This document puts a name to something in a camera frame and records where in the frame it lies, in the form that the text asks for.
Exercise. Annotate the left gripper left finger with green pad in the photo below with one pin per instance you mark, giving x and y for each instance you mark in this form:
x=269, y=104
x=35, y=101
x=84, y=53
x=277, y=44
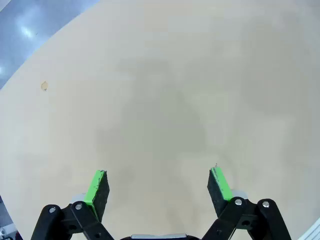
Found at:
x=96, y=200

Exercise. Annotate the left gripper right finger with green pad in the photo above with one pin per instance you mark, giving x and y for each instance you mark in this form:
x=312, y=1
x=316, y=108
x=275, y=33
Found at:
x=217, y=197

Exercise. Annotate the white aluminium frame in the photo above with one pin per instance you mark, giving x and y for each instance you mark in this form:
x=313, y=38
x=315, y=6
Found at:
x=313, y=235

